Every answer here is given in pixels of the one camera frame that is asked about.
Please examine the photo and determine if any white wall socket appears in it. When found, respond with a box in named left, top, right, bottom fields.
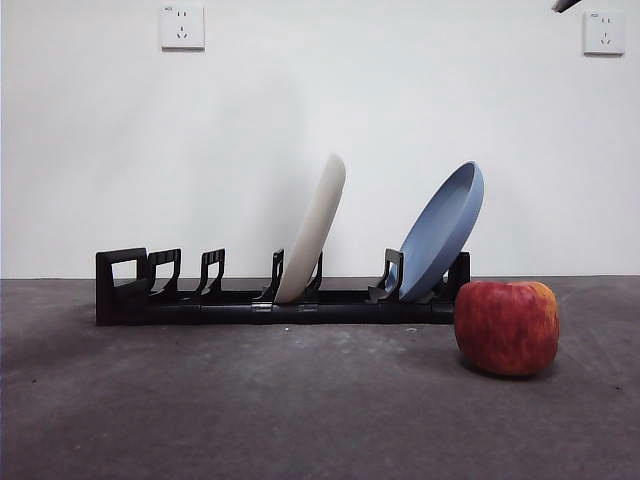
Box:
left=160, top=4, right=206, bottom=51
left=582, top=11, right=626, bottom=57

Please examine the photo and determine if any white plate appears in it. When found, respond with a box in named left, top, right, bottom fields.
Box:
left=274, top=153, right=348, bottom=304

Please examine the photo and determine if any blue plate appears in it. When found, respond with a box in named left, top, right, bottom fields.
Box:
left=398, top=160, right=485, bottom=303

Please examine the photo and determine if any red apple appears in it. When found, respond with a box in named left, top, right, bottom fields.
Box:
left=453, top=280, right=560, bottom=378

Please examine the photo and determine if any black plate rack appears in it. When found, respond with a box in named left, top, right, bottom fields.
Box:
left=94, top=247, right=471, bottom=327

